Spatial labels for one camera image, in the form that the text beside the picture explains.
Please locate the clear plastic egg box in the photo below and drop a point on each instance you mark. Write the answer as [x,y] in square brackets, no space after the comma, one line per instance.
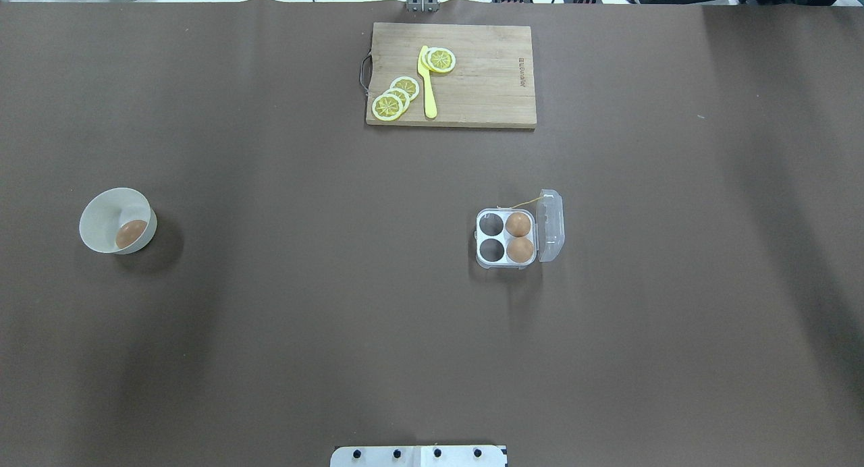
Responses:
[548,231]

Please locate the brown egg from bowl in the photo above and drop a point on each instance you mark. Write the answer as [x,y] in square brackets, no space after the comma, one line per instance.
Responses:
[130,232]

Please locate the brown egg upper slot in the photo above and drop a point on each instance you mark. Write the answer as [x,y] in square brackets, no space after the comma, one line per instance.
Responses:
[518,224]

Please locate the brown egg slot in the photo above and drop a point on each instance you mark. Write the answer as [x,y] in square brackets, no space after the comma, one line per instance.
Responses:
[520,250]
[518,224]

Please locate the brown egg lower slot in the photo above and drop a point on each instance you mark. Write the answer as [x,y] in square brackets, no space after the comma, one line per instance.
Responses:
[520,250]

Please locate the yellow plastic knife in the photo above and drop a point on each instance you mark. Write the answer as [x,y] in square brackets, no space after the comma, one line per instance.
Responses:
[429,103]

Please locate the lower lemon slice of stack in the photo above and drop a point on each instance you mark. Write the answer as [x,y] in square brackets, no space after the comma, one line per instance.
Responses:
[387,107]

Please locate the middle lemon slice of stack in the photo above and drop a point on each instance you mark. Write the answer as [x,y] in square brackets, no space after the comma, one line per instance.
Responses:
[401,95]

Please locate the wooden cutting board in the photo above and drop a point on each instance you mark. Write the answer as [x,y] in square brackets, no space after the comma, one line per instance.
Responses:
[492,85]

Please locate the lemon slice near knife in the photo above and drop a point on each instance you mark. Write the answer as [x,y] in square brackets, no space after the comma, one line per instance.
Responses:
[440,60]

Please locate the lemon slice under knife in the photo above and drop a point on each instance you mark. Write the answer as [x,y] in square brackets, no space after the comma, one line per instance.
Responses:
[424,61]

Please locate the white bowl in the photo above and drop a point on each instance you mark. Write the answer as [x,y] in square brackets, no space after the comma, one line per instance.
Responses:
[107,212]

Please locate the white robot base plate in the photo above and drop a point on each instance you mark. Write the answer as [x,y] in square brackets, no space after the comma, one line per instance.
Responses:
[420,455]

